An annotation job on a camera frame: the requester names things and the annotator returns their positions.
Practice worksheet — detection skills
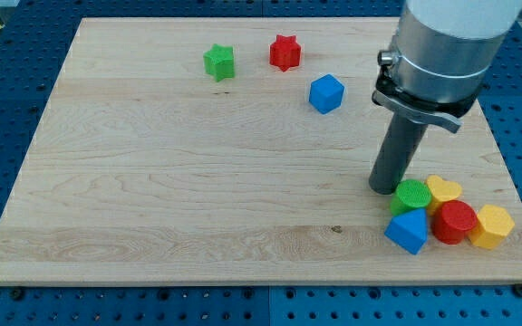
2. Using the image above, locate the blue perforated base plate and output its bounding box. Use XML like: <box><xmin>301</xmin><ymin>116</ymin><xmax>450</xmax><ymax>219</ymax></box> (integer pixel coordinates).
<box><xmin>0</xmin><ymin>0</ymin><xmax>522</xmax><ymax>325</ymax></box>

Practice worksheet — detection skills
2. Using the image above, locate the yellow hexagon block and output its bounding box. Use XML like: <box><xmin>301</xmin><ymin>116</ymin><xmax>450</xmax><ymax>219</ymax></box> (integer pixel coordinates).
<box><xmin>468</xmin><ymin>205</ymin><xmax>516</xmax><ymax>250</ymax></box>

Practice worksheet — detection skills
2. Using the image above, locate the wooden board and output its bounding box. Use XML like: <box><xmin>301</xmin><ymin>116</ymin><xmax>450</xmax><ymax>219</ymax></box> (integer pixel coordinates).
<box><xmin>0</xmin><ymin>18</ymin><xmax>522</xmax><ymax>287</ymax></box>

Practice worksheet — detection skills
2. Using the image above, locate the yellow heart block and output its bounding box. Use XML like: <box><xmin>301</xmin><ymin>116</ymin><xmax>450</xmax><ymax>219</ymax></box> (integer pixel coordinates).
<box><xmin>425</xmin><ymin>175</ymin><xmax>463</xmax><ymax>216</ymax></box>

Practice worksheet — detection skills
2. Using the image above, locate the red star block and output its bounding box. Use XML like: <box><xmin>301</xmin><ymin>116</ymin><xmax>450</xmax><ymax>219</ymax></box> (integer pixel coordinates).
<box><xmin>269</xmin><ymin>34</ymin><xmax>302</xmax><ymax>72</ymax></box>

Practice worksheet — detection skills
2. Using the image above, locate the green cylinder block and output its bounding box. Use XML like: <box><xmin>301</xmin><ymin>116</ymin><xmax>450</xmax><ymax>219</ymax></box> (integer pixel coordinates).
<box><xmin>390</xmin><ymin>179</ymin><xmax>431</xmax><ymax>216</ymax></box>

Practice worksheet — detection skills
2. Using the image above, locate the green star block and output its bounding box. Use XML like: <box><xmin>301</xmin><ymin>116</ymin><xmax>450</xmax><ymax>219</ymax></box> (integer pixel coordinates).
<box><xmin>203</xmin><ymin>43</ymin><xmax>235</xmax><ymax>82</ymax></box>

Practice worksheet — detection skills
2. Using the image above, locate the red cylinder block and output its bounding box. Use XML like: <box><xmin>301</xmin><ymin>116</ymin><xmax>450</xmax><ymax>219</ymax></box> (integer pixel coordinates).
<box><xmin>431</xmin><ymin>200</ymin><xmax>478</xmax><ymax>245</ymax></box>

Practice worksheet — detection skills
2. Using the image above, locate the blue triangle block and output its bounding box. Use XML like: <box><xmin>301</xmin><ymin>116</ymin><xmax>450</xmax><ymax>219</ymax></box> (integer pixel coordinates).
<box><xmin>384</xmin><ymin>208</ymin><xmax>428</xmax><ymax>254</ymax></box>

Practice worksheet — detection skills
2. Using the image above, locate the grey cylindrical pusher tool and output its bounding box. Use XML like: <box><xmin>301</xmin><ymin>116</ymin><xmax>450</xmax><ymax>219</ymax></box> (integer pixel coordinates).
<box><xmin>369</xmin><ymin>113</ymin><xmax>428</xmax><ymax>195</ymax></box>

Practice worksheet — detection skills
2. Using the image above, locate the blue cube block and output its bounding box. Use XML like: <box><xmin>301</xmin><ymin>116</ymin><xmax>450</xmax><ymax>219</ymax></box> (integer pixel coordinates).
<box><xmin>308</xmin><ymin>74</ymin><xmax>345</xmax><ymax>114</ymax></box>

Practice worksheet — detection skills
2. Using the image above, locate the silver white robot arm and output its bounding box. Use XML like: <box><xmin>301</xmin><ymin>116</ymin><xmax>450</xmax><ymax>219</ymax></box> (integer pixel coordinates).
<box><xmin>372</xmin><ymin>0</ymin><xmax>522</xmax><ymax>133</ymax></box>

